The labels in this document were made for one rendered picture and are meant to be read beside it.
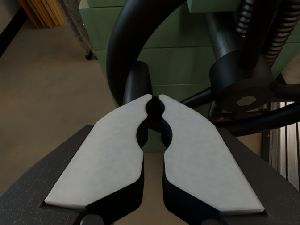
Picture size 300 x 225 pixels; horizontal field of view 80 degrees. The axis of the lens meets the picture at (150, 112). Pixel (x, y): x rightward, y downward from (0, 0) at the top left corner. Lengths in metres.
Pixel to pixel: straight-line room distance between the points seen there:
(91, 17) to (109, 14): 0.03
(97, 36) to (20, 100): 1.15
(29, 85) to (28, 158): 0.54
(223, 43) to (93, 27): 0.24
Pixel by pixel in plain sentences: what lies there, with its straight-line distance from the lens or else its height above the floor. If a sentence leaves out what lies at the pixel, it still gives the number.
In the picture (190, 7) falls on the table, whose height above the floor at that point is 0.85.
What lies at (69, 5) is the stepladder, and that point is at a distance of 1.27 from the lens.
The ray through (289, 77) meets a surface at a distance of 0.56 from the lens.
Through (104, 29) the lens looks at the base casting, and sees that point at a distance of 0.38.
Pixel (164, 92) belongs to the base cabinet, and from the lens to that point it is 0.51.
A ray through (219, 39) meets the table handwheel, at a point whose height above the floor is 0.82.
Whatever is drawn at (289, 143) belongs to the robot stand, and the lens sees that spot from 0.96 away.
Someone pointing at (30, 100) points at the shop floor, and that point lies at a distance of 1.44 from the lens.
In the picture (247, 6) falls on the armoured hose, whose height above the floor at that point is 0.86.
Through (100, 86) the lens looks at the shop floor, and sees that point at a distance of 1.29.
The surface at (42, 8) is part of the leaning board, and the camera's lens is 1.89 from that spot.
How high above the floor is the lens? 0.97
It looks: 60 degrees down
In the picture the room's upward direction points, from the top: 4 degrees counter-clockwise
